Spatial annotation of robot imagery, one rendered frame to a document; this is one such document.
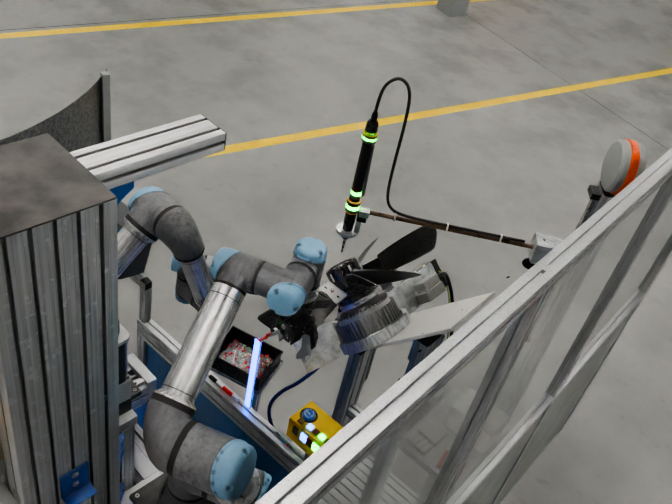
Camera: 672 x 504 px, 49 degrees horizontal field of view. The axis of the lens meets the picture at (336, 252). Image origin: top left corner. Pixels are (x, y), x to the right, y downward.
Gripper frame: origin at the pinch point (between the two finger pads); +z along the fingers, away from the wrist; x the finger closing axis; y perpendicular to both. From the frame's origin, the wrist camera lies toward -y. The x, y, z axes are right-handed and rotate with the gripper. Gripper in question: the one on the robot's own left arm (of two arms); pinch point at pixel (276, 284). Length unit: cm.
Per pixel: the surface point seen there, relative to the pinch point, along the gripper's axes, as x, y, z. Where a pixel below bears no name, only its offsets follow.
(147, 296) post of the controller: 21.1, 10.3, -43.4
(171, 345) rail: 35.6, 4.7, -31.7
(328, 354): 21.9, -1.5, 22.7
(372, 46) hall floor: 0, 500, 45
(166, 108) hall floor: 49, 322, -105
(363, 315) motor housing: 3.9, -1.5, 30.7
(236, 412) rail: 42.2, -16.4, -4.0
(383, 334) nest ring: 6.5, -6.6, 38.2
